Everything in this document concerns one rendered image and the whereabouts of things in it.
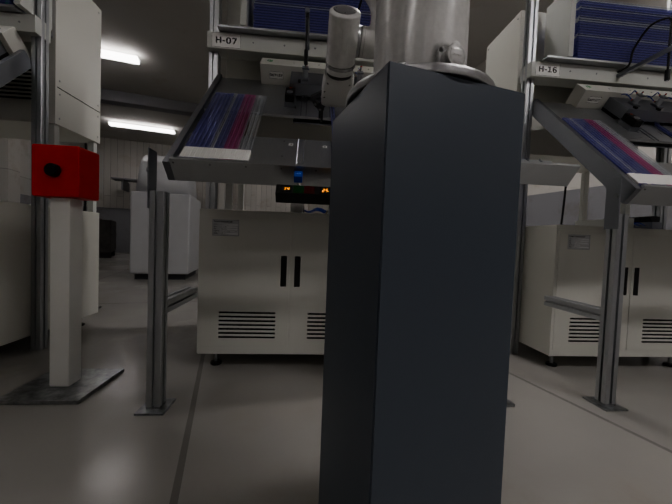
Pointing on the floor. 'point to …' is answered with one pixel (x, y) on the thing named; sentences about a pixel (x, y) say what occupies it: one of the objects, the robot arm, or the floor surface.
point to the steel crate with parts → (107, 238)
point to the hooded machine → (185, 225)
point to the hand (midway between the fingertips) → (334, 118)
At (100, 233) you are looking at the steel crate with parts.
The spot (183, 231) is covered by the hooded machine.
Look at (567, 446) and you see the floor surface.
